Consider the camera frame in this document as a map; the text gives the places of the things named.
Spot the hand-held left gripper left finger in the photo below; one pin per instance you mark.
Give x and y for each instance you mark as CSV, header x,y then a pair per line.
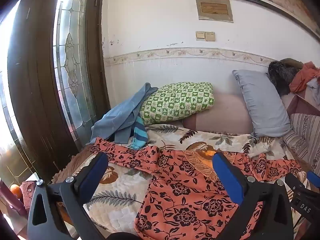
x,y
96,170

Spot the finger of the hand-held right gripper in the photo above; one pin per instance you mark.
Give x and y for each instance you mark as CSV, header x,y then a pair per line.
x,y
296,187
314,180

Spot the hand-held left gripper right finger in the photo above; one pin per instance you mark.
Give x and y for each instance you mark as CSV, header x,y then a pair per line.
x,y
226,177

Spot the orange floral shirt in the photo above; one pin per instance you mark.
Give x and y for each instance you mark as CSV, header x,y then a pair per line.
x,y
182,192

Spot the leaf print plush blanket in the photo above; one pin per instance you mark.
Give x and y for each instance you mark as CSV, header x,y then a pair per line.
x,y
117,197

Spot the striped sofa cushion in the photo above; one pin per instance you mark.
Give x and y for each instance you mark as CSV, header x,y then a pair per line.
x,y
303,135

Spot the grey-blue ribbed garment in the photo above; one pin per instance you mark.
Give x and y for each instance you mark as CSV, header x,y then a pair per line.
x,y
123,132

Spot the teal striped garment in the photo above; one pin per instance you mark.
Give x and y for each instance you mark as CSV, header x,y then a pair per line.
x,y
138,136

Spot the light blue cloth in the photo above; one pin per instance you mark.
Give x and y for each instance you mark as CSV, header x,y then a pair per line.
x,y
117,115

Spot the pink sofa backrest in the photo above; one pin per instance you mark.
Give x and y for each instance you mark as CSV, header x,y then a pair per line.
x,y
225,115

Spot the grey pillow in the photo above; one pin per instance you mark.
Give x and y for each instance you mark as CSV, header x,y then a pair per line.
x,y
265,105

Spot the orange fruit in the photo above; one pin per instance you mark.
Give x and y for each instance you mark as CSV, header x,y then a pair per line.
x,y
15,189

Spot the green checkered pillow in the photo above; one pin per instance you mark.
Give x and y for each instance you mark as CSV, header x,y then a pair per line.
x,y
175,102

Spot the white-grey cloth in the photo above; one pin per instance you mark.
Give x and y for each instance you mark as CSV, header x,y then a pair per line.
x,y
314,87

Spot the orange cloth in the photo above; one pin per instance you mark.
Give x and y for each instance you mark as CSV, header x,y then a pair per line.
x,y
302,77

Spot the brown door with stained glass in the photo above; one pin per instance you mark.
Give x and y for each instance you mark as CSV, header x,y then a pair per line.
x,y
37,80

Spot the dark fuzzy cushion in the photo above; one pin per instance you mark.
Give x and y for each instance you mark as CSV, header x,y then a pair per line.
x,y
281,76

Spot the wide beige light switch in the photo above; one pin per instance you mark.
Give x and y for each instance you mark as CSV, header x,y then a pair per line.
x,y
210,36

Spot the wall panel cover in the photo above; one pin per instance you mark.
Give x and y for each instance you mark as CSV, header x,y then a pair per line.
x,y
214,8

